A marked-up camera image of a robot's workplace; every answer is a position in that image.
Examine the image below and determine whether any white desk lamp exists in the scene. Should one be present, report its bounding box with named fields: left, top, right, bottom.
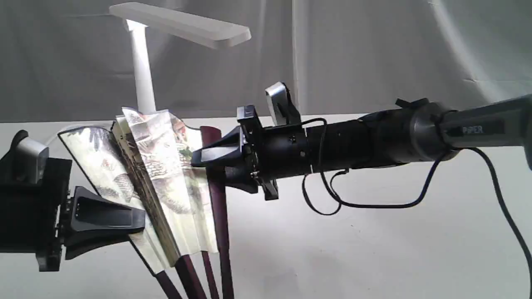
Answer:
left=109, top=2, right=251, bottom=114

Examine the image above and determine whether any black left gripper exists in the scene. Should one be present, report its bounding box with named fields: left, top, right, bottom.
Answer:
left=0, top=130, right=145, bottom=271

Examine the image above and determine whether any painted paper folding fan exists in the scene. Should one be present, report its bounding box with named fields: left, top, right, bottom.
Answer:
left=57, top=107, right=234, bottom=299

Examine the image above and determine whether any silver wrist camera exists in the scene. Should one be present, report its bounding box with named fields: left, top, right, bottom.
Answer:
left=265, top=82, right=301, bottom=126
left=15, top=137, right=49, bottom=184

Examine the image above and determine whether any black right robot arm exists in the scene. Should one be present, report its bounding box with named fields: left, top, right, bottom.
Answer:
left=58, top=95, right=531, bottom=272

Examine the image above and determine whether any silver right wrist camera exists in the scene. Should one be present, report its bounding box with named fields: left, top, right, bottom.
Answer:
left=265, top=82, right=301, bottom=126

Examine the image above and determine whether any grey backdrop curtain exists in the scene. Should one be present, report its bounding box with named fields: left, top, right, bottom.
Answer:
left=0, top=0, right=532, bottom=123

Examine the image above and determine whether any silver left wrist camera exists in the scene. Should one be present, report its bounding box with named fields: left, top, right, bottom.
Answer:
left=15, top=137, right=49, bottom=184

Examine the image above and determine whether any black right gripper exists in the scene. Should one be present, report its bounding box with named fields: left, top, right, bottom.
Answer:
left=191, top=105, right=312, bottom=201

